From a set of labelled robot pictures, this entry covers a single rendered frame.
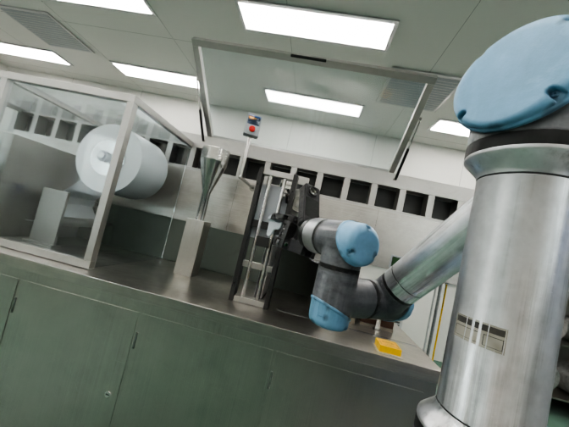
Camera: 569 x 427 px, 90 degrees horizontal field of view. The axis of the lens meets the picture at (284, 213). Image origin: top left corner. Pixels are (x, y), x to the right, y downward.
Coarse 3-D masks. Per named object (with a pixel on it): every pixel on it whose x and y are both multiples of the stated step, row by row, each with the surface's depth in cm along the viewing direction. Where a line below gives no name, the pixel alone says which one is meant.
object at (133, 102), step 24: (0, 72) 118; (0, 96) 117; (96, 96) 114; (120, 96) 112; (120, 144) 110; (192, 144) 166; (120, 168) 112; (96, 216) 109; (0, 240) 112; (96, 240) 108; (72, 264) 108
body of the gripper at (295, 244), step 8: (288, 224) 66; (296, 224) 66; (304, 224) 60; (280, 232) 70; (288, 232) 65; (296, 232) 65; (280, 240) 68; (288, 240) 65; (296, 240) 64; (288, 248) 65; (296, 248) 62; (304, 248) 60; (304, 256) 67; (312, 256) 61
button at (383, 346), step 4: (376, 340) 97; (380, 340) 96; (384, 340) 97; (376, 344) 96; (380, 344) 92; (384, 344) 92; (388, 344) 93; (392, 344) 94; (396, 344) 95; (380, 348) 91; (384, 348) 91; (388, 348) 91; (392, 348) 91; (396, 348) 91; (400, 348) 92; (388, 352) 91; (392, 352) 91; (396, 352) 91; (400, 352) 90; (400, 356) 90
